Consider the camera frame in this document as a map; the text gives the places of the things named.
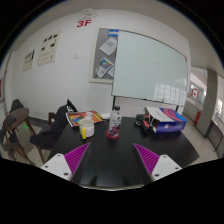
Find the black and red power tool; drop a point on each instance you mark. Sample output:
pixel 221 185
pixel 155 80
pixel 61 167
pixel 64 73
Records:
pixel 141 121

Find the wooden chair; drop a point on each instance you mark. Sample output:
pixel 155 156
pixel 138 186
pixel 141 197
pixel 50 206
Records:
pixel 41 153

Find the red floor number sign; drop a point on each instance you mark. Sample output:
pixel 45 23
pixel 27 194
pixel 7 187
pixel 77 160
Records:
pixel 84 23

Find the large white wall poster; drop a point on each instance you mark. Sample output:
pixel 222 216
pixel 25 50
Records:
pixel 49 48

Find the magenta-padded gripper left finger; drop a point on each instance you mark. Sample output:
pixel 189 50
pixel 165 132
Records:
pixel 56 165

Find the red and white wall sign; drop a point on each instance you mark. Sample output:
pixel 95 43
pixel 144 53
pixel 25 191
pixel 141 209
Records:
pixel 194 93

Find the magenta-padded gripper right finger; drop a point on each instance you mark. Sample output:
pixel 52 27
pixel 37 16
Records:
pixel 166 165

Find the clear black-capped drink bottle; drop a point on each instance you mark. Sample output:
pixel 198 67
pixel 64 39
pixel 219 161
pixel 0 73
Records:
pixel 115 121

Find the whiteboard on black stand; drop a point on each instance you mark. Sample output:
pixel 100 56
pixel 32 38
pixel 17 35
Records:
pixel 150 66

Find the red floor-standing cabinet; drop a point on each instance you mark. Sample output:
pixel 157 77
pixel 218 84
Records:
pixel 198 118

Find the orange colourful booklet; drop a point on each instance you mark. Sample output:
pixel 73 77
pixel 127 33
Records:
pixel 81 117

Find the grey pinboard with papers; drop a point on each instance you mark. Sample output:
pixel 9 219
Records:
pixel 103 56

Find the black jacket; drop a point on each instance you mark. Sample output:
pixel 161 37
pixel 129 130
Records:
pixel 55 130

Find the small white wall poster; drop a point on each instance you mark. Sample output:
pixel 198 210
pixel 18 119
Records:
pixel 29 60

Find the flat round red coaster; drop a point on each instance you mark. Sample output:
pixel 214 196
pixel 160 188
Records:
pixel 108 135

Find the blue cardboard box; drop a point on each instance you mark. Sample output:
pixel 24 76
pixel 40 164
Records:
pixel 168 121

